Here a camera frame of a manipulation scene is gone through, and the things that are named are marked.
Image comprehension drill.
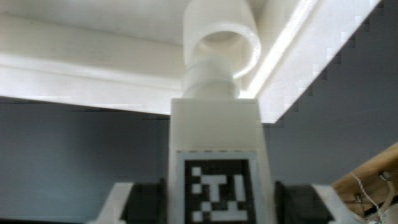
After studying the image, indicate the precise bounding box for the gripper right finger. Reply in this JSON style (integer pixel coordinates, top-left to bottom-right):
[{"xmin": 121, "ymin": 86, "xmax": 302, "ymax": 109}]
[{"xmin": 274, "ymin": 181, "xmax": 363, "ymax": 224}]

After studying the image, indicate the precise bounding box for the white square table top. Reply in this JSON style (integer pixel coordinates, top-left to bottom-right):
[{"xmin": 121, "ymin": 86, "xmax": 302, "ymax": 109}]
[{"xmin": 0, "ymin": 0, "xmax": 382, "ymax": 122}]

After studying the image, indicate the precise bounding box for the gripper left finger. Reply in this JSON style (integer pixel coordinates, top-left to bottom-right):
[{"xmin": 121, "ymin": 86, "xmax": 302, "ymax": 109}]
[{"xmin": 87, "ymin": 181, "xmax": 167, "ymax": 224}]

